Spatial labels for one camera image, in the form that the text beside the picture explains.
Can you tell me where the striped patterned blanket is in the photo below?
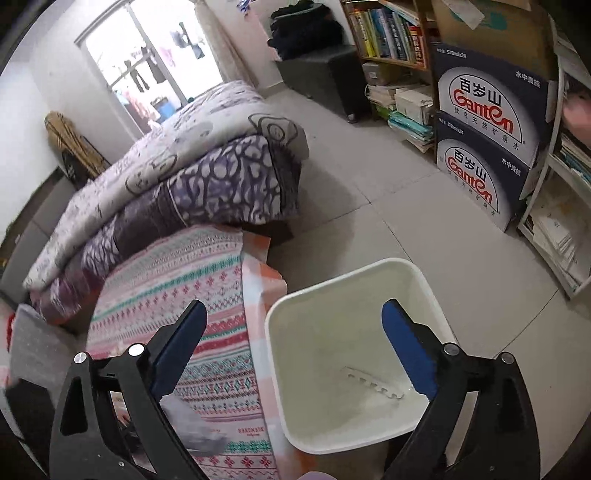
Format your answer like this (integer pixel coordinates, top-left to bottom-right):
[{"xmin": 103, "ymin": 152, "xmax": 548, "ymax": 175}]
[{"xmin": 85, "ymin": 226, "xmax": 278, "ymax": 480}]

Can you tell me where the glass balcony door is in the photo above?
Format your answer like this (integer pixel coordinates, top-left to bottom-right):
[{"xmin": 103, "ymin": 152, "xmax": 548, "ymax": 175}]
[{"xmin": 76, "ymin": 0, "xmax": 252, "ymax": 139}]

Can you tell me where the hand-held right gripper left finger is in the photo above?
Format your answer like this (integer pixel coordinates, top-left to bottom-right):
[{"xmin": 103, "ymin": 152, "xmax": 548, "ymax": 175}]
[{"xmin": 48, "ymin": 299, "xmax": 211, "ymax": 480}]

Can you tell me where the pink checked sheet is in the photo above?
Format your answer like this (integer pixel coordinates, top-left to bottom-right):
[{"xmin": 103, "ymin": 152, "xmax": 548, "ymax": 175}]
[{"xmin": 240, "ymin": 228, "xmax": 315, "ymax": 480}]

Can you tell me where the grey small box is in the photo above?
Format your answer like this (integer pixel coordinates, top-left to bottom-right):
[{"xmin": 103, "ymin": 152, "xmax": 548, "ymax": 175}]
[{"xmin": 362, "ymin": 62, "xmax": 393, "ymax": 86}]

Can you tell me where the grey dotted cushion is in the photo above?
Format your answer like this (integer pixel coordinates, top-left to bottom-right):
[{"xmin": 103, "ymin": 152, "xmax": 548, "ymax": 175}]
[{"xmin": 9, "ymin": 305, "xmax": 88, "ymax": 384}]

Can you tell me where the pink cloth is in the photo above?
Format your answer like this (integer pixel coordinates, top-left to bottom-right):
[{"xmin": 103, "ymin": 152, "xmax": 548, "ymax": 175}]
[{"xmin": 563, "ymin": 92, "xmax": 591, "ymax": 134}]

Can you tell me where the white paper box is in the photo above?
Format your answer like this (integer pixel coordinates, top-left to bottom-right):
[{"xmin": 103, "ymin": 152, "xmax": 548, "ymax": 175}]
[{"xmin": 394, "ymin": 88, "xmax": 433, "ymax": 125}]

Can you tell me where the white shelf rack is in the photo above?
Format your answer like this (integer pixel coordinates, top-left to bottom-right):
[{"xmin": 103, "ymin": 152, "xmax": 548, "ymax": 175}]
[{"xmin": 517, "ymin": 14, "xmax": 591, "ymax": 296}]

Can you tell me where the row of upright books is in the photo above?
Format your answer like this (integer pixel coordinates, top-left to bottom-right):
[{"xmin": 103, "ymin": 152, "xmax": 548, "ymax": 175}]
[{"xmin": 346, "ymin": 4, "xmax": 428, "ymax": 65}]

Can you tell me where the white printed quilt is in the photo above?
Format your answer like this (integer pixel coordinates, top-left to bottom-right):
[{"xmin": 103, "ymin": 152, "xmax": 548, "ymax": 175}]
[{"xmin": 23, "ymin": 80, "xmax": 310, "ymax": 291}]

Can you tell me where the brown cardboard box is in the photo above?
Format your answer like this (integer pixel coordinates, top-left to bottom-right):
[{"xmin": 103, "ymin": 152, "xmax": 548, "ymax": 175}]
[{"xmin": 431, "ymin": 0, "xmax": 555, "ymax": 81}]

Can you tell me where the stack of white papers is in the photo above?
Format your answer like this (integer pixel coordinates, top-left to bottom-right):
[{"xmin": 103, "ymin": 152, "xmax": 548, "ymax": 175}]
[{"xmin": 526, "ymin": 185, "xmax": 587, "ymax": 287}]

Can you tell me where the tan plaid cloth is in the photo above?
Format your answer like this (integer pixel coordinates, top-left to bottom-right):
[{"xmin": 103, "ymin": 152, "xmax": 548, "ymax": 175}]
[{"xmin": 45, "ymin": 112, "xmax": 112, "ymax": 181}]

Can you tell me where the blue white water carton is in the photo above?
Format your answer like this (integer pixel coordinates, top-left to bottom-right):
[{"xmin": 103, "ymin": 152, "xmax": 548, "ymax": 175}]
[
  {"xmin": 431, "ymin": 41, "xmax": 548, "ymax": 158},
  {"xmin": 435, "ymin": 111, "xmax": 539, "ymax": 232}
]

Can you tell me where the black storage ottoman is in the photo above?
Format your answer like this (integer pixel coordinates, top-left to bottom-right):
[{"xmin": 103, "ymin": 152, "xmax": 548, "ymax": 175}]
[{"xmin": 277, "ymin": 44, "xmax": 370, "ymax": 123}]

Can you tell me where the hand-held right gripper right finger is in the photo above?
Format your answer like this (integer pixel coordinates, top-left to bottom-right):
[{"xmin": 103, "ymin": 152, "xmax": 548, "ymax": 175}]
[{"xmin": 381, "ymin": 298, "xmax": 541, "ymax": 480}]

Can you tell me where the wooden bookshelf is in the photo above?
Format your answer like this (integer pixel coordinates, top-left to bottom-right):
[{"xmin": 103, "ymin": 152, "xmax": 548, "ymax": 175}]
[{"xmin": 339, "ymin": 0, "xmax": 439, "ymax": 155}]

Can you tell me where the pale curtain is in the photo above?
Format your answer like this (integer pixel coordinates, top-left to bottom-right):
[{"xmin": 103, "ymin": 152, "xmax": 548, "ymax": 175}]
[{"xmin": 194, "ymin": 0, "xmax": 259, "ymax": 90}]

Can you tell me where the pile of dark clothes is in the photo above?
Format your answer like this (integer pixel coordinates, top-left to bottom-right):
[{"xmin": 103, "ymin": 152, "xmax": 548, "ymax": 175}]
[{"xmin": 268, "ymin": 0, "xmax": 345, "ymax": 61}]

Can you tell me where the white plastic waste bin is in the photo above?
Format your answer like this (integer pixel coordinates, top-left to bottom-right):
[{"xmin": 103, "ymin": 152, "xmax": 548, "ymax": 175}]
[{"xmin": 264, "ymin": 257, "xmax": 458, "ymax": 455}]

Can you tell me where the purple patterned quilt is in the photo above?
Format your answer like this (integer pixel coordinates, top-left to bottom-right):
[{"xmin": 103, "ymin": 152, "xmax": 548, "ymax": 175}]
[{"xmin": 30, "ymin": 134, "xmax": 303, "ymax": 324}]

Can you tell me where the grey bed headboard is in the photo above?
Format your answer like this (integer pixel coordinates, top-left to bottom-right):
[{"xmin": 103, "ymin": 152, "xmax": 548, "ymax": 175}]
[{"xmin": 0, "ymin": 166, "xmax": 77, "ymax": 305}]

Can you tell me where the stack of flat books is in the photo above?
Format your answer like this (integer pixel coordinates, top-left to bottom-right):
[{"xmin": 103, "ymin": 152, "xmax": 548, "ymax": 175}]
[{"xmin": 365, "ymin": 83, "xmax": 437, "ymax": 153}]

